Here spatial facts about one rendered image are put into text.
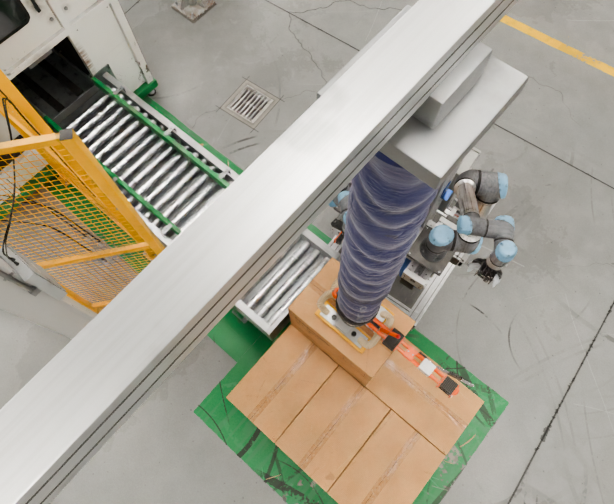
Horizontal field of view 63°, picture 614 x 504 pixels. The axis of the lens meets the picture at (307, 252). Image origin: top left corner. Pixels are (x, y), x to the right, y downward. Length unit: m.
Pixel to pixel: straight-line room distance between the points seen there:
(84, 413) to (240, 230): 0.30
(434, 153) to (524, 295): 3.22
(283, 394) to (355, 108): 2.53
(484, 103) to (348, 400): 2.36
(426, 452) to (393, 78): 2.62
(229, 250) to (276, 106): 3.98
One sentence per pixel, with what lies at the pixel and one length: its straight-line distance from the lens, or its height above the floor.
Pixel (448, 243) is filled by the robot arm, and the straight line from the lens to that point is 2.70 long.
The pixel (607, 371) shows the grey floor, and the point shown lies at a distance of 4.25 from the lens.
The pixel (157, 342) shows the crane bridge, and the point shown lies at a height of 3.05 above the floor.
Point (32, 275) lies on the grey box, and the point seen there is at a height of 1.76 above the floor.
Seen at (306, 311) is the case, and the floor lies 0.94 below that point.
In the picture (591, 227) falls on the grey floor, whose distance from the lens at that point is 4.57.
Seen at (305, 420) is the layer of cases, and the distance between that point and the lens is 3.14.
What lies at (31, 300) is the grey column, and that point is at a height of 1.56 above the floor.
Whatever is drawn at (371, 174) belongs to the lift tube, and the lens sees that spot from 1.20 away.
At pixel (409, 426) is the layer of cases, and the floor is 0.54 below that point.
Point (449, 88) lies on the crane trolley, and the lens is 0.96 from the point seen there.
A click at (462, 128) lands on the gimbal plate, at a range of 1.02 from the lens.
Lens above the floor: 3.68
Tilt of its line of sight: 69 degrees down
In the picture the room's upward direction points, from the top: 3 degrees counter-clockwise
